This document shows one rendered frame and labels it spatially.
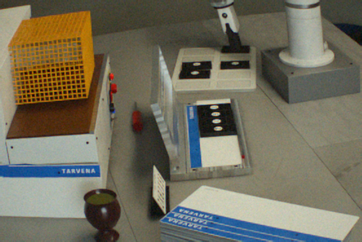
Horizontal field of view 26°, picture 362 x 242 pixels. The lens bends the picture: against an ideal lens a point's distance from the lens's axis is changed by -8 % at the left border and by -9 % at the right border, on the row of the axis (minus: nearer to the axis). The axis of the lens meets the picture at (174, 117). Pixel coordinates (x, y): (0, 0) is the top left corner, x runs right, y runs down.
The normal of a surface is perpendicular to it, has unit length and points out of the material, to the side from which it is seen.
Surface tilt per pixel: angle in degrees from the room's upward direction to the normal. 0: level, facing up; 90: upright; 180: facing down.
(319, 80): 90
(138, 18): 90
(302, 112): 0
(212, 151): 0
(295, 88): 90
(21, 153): 90
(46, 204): 69
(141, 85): 0
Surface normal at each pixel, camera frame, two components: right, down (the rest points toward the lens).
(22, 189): -0.08, 0.05
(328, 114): -0.07, -0.91
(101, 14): 0.22, 0.38
